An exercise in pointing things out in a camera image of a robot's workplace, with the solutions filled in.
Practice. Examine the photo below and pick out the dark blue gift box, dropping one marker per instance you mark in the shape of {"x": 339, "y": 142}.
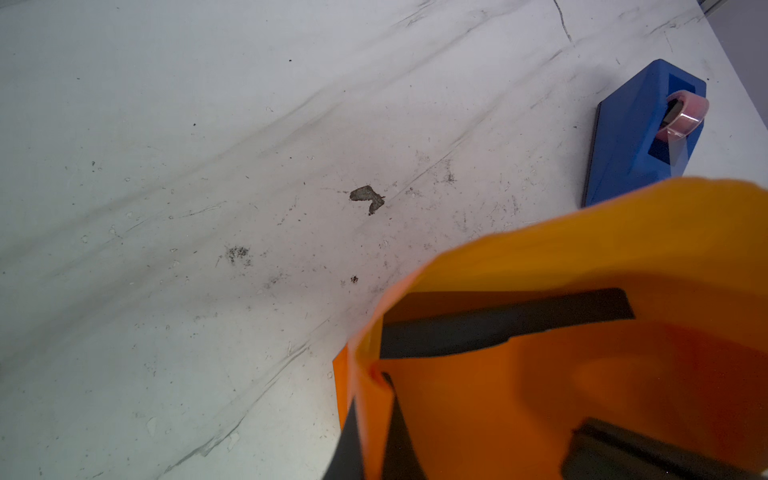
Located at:
{"x": 477, "y": 329}

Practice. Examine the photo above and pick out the blue tape dispenser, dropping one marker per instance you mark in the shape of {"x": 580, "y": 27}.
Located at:
{"x": 645, "y": 132}

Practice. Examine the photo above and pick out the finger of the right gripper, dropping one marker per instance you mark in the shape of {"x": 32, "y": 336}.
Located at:
{"x": 601, "y": 450}

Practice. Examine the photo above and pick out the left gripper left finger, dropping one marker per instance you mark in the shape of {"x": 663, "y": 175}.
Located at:
{"x": 347, "y": 461}

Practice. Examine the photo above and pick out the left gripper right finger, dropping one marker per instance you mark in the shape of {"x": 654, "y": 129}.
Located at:
{"x": 400, "y": 459}

